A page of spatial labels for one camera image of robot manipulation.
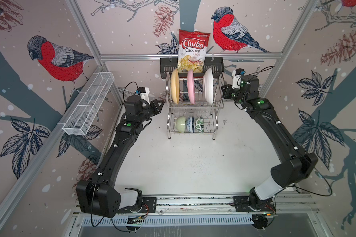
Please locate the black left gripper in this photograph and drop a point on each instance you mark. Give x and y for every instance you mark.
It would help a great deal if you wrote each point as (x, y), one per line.
(157, 109)

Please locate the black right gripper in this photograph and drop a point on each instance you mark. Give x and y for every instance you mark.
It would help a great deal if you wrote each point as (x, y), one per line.
(228, 90)

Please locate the white patterned plate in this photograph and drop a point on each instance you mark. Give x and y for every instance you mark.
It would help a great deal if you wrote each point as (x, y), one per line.
(208, 86)

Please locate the yellow plate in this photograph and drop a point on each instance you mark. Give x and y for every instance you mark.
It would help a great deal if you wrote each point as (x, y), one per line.
(175, 86)

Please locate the pink plate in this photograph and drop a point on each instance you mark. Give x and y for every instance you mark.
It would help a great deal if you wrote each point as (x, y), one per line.
(190, 86)

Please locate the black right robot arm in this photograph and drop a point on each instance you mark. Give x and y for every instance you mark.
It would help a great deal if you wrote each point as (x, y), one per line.
(296, 163)

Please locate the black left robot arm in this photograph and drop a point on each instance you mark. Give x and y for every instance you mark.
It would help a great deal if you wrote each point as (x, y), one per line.
(97, 195)

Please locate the silver two-tier dish rack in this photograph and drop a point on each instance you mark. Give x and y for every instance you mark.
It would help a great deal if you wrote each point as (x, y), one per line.
(190, 110)

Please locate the light green bowl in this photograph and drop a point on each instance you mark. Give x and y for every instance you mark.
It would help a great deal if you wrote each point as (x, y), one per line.
(180, 124)

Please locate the blue white patterned bowl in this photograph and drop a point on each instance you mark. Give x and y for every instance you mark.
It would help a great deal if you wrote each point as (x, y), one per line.
(190, 124)

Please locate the green leaf patterned bowl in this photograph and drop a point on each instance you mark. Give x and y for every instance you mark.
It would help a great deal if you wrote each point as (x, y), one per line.
(199, 125)

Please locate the red Chuba chips bag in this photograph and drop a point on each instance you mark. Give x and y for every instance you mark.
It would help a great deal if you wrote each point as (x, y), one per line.
(193, 46)

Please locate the black wall shelf basket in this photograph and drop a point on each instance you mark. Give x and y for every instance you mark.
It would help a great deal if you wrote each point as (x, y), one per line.
(215, 64)

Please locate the white wire mesh basket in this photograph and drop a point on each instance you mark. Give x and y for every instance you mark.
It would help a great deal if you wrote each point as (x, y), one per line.
(84, 114)

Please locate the aluminium frame corner post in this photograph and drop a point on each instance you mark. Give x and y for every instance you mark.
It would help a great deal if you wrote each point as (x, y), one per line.
(86, 33)

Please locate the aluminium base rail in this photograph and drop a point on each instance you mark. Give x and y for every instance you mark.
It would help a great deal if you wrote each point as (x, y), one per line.
(195, 210)

